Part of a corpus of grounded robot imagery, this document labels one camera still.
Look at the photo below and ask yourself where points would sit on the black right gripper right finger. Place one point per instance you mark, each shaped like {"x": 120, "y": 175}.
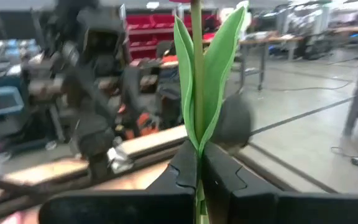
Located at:
{"x": 291, "y": 208}

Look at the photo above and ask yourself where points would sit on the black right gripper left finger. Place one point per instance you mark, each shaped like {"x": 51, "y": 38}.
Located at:
{"x": 120, "y": 208}

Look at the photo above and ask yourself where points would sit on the red artificial tulip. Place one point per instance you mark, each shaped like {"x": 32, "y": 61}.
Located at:
{"x": 199, "y": 62}

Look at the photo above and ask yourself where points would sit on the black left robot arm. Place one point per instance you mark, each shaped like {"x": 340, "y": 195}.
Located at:
{"x": 93, "y": 137}

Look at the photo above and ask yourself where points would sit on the red storage bin shelf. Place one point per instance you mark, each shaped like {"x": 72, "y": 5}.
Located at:
{"x": 145, "y": 21}

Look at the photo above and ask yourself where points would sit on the orange and black vacuum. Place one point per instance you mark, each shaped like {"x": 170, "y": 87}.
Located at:
{"x": 143, "y": 121}

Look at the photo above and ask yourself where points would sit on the silver metal frame bracket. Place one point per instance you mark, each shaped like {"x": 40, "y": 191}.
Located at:
{"x": 118, "y": 160}

